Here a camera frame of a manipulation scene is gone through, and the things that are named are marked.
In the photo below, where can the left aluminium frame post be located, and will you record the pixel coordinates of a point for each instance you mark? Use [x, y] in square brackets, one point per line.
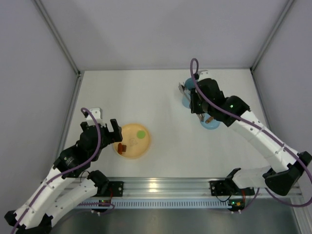
[78, 75]

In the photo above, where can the beige round plate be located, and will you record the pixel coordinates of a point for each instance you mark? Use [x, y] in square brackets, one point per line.
[135, 147]

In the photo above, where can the blue lunch box cup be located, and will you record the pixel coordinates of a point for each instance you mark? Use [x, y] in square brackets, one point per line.
[189, 84]

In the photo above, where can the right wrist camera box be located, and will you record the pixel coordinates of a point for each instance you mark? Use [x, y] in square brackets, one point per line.
[203, 74]

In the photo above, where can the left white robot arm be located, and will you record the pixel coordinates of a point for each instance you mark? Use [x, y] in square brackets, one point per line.
[47, 206]

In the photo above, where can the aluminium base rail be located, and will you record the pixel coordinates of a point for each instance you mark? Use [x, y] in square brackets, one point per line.
[145, 188]

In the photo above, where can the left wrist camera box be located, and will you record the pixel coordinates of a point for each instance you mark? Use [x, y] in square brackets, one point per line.
[96, 112]

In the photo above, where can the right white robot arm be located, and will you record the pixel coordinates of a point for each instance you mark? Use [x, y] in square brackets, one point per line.
[285, 164]

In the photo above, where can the green round cookie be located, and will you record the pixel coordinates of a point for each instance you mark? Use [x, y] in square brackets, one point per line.
[141, 134]

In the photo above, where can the blue lid with brown handle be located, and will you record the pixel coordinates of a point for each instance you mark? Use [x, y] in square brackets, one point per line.
[208, 122]

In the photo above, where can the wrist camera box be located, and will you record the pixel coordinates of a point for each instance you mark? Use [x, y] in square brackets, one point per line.
[96, 112]
[203, 74]

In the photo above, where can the right aluminium frame post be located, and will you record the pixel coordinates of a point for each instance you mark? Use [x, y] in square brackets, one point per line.
[269, 76]

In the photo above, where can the white slotted cable duct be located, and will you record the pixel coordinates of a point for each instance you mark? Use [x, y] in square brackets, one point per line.
[169, 204]

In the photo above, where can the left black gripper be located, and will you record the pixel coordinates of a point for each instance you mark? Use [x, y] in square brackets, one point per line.
[107, 133]

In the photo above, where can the aluminium frame post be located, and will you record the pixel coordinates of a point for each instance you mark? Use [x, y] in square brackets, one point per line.
[78, 75]
[269, 76]

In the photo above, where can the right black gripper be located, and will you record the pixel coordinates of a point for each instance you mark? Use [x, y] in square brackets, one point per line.
[194, 104]

